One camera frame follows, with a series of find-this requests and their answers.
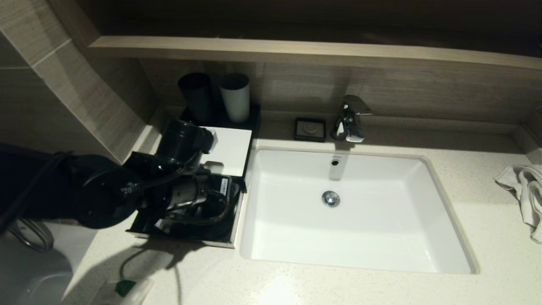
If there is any black glossy box drawer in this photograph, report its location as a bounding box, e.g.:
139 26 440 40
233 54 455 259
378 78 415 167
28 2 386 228
126 175 247 249

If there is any dark tumbler cup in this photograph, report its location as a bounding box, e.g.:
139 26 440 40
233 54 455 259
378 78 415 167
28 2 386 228
177 72 213 124

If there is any green-label amenity packet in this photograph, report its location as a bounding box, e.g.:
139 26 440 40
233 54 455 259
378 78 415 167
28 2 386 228
98 277 155 305

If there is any white ribbed tray mat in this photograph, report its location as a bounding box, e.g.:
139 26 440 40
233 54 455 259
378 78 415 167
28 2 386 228
199 126 253 177

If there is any grey tumbler cup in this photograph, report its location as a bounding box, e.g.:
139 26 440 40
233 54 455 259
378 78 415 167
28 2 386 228
219 73 251 123

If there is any black square soap dish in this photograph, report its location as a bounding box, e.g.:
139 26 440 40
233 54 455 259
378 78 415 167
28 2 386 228
294 117 326 142

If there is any white rectangular sink basin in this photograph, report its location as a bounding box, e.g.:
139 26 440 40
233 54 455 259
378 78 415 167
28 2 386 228
240 146 480 275

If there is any chrome sink faucet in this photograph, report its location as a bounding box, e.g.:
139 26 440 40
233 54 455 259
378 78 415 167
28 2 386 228
331 95 373 143

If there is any white crumpled towel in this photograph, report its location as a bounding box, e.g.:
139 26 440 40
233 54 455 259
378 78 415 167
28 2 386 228
494 164 542 244

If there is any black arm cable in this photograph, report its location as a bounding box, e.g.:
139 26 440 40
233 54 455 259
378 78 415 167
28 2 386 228
166 191 232 226

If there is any wooden wall shelf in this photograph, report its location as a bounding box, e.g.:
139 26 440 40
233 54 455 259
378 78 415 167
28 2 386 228
89 36 542 70

